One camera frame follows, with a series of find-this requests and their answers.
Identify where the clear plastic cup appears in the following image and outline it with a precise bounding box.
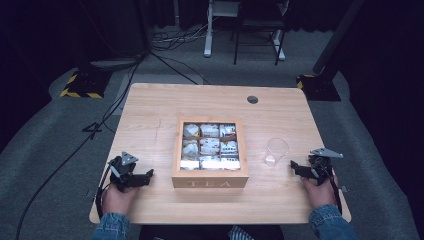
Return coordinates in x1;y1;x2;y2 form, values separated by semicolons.
264;137;290;168

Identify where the person's striped cloth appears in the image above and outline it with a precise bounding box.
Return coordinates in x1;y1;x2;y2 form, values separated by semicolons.
229;225;255;240

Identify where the person's dark clothing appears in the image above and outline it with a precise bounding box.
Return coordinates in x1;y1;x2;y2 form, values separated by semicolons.
138;224;285;240

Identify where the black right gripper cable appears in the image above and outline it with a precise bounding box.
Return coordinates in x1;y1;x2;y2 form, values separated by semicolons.
328;169;344;215

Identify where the wooden tea box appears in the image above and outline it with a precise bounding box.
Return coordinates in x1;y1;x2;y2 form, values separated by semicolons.
171;115;250;190

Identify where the long black floor cable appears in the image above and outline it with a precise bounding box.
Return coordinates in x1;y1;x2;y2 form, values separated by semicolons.
14;53;148;240

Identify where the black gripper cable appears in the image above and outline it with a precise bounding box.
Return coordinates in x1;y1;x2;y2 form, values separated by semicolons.
95;162;115;220
328;169;344;215

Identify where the yellow black striped stand base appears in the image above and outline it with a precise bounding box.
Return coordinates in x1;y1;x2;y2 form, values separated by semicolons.
296;73;342;102
59;69;113;100

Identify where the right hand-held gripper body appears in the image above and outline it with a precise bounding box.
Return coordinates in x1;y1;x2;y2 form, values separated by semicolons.
308;147;344;186

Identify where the group of white tea bags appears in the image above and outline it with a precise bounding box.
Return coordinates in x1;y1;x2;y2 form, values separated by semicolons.
181;123;241;171

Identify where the person's left hand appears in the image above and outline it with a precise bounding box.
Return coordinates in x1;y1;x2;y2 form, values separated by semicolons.
101;182;141;216

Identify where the white desk leg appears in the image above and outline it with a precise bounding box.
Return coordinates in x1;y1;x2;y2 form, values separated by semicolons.
271;29;287;62
203;0;215;59

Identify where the person's right hand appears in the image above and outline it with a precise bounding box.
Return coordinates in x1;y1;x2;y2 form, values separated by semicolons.
300;174;340;210

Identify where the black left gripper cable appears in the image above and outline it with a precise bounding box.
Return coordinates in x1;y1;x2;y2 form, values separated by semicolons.
95;162;115;220

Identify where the black slanted stand post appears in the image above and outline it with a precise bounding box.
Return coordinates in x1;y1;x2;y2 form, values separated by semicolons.
312;0;366;76

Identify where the black metal chair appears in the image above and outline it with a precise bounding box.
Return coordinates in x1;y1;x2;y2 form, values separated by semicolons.
232;0;290;67

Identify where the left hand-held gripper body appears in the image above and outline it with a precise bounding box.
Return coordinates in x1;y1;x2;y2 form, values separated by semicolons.
108;151;141;193

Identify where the bundle of floor cables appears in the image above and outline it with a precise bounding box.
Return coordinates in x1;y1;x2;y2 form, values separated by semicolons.
152;16;214;52

